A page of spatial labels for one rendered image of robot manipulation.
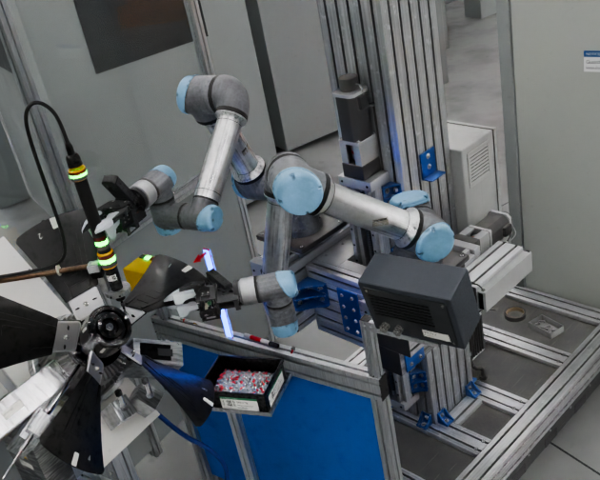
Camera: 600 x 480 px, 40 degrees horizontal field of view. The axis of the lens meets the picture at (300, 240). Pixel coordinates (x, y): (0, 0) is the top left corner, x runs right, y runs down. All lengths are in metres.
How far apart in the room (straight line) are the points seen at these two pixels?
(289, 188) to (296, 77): 3.93
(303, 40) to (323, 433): 3.75
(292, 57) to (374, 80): 3.45
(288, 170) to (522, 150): 1.60
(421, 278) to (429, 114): 0.73
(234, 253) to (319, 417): 1.28
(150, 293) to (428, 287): 0.79
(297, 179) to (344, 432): 0.92
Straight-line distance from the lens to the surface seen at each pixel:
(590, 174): 3.43
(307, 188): 2.04
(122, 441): 2.40
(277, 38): 5.81
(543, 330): 3.52
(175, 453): 3.61
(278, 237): 2.26
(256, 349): 2.57
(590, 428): 3.43
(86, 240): 2.28
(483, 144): 2.80
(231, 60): 5.07
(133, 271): 2.72
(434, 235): 2.22
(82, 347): 2.25
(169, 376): 2.23
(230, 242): 3.67
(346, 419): 2.56
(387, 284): 2.05
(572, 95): 3.31
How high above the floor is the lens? 2.33
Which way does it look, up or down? 28 degrees down
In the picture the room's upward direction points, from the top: 12 degrees counter-clockwise
